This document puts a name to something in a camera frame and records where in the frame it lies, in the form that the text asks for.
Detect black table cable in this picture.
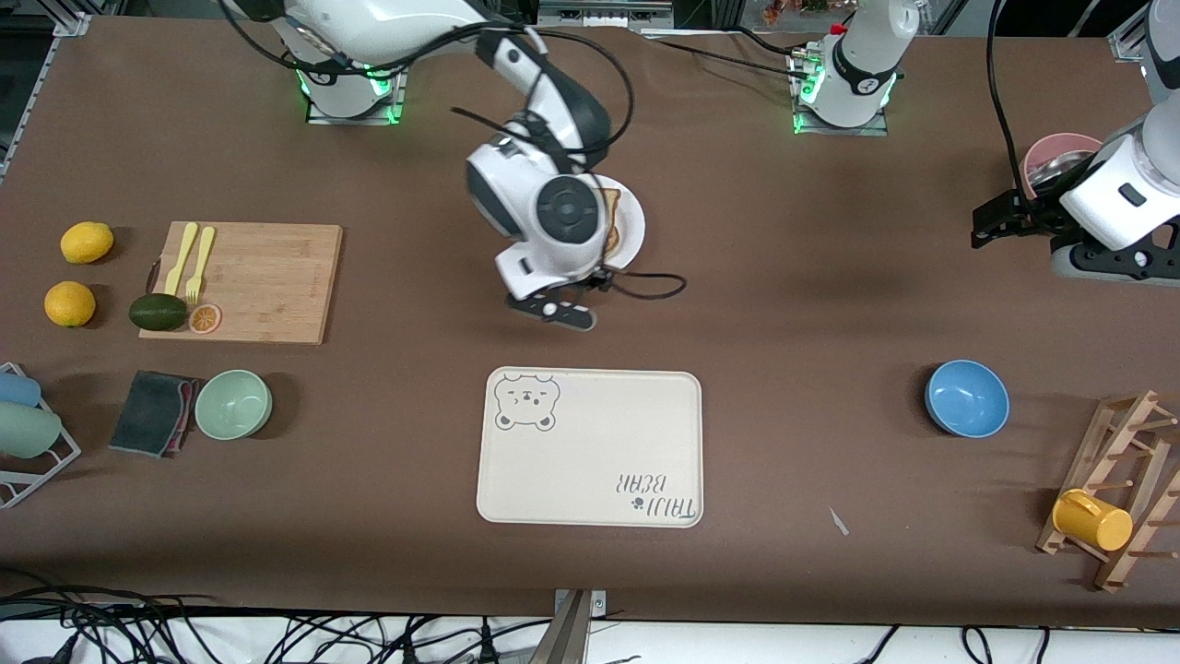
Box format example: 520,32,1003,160
645,35,803,77

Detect yellow lemon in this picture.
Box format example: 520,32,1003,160
44,280,97,328
60,221,115,266

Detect brown bread slice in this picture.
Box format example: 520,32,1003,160
599,189,623,255

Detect pink bowl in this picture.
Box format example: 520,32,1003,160
1019,133,1107,199

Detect yellow plastic knife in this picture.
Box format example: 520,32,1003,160
164,222,199,298

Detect wooden peg rack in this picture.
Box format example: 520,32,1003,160
1035,389,1180,593

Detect yellow plastic fork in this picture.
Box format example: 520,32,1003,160
185,227,217,305

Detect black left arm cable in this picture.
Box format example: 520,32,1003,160
986,0,1052,199

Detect pale green bowl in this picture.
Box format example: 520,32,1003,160
194,369,274,441

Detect pink cloth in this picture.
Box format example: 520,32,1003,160
175,378,202,453

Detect black floor cable bundle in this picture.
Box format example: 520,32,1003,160
0,567,646,664

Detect wooden cutting board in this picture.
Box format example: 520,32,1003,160
138,222,344,347

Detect pale green cup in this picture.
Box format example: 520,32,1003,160
0,402,63,459

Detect yellow mug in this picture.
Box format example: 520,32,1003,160
1052,488,1135,552

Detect blue bowl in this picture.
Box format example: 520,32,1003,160
925,359,1010,439

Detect white wire rack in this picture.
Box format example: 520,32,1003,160
0,362,82,510

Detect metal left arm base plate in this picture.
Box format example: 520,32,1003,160
791,41,891,138

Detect white round plate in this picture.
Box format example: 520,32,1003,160
595,175,646,271

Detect dark green avocado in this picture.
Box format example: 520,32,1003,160
128,293,190,332

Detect cream bear print tray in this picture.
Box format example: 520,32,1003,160
476,366,704,529

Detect light blue cup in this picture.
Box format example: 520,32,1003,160
0,371,42,409

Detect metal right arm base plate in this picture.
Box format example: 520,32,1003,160
306,37,411,126

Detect dark grey cloth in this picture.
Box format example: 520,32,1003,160
109,371,190,458

